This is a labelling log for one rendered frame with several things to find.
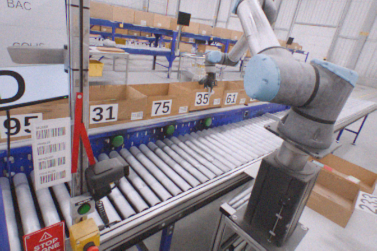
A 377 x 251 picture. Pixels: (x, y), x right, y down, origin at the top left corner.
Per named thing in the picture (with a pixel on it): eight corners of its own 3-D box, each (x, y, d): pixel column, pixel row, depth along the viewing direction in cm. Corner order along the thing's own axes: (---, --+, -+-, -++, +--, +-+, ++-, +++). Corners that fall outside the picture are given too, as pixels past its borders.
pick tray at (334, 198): (345, 229, 105) (353, 212, 101) (268, 184, 128) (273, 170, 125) (354, 202, 125) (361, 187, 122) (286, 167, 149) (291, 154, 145)
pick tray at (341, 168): (366, 207, 123) (373, 192, 120) (296, 170, 148) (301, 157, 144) (373, 187, 143) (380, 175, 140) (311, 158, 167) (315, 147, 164)
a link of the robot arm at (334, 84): (347, 123, 75) (376, 73, 68) (302, 116, 72) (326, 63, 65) (320, 105, 89) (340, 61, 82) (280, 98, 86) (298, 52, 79)
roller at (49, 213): (74, 246, 78) (67, 259, 78) (42, 167, 113) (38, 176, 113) (59, 249, 74) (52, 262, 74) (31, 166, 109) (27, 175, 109)
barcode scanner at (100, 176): (132, 188, 73) (130, 162, 68) (95, 206, 65) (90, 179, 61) (123, 176, 77) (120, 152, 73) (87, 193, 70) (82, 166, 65)
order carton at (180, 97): (145, 120, 151) (147, 97, 145) (125, 105, 170) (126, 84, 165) (188, 114, 176) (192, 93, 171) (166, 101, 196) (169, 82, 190)
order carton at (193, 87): (189, 110, 175) (191, 89, 171) (166, 101, 196) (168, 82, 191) (221, 105, 201) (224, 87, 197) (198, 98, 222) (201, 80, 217)
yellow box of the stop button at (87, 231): (77, 264, 66) (77, 247, 64) (69, 242, 72) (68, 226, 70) (123, 240, 76) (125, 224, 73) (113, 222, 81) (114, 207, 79)
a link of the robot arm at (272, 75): (323, 83, 65) (265, -12, 116) (267, 72, 62) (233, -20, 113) (294, 116, 76) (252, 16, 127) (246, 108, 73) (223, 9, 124)
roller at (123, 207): (127, 228, 92) (128, 219, 90) (84, 162, 127) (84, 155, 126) (138, 223, 95) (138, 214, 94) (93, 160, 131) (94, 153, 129)
